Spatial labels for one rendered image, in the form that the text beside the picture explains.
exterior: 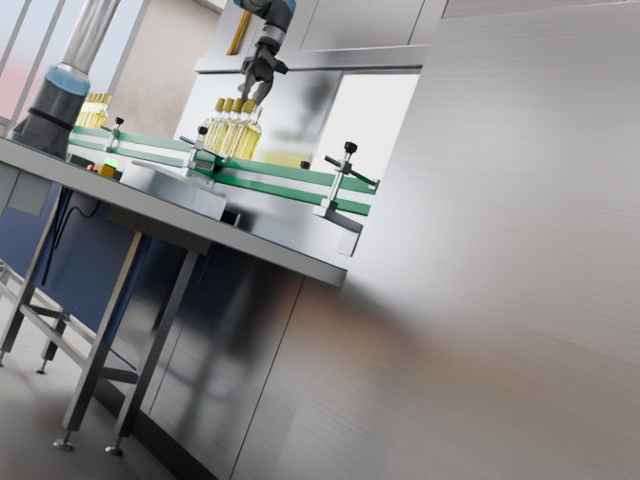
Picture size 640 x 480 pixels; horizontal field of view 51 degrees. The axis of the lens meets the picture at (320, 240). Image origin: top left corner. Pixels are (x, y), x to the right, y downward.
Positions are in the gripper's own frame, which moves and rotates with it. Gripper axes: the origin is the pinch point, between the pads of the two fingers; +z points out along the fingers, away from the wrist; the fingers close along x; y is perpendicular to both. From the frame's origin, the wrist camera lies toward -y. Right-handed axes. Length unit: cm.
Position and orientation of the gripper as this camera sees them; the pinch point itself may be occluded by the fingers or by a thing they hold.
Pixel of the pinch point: (250, 102)
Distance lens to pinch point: 210.2
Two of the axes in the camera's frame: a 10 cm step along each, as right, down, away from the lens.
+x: -7.0, -3.0, -6.4
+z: -3.5, 9.4, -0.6
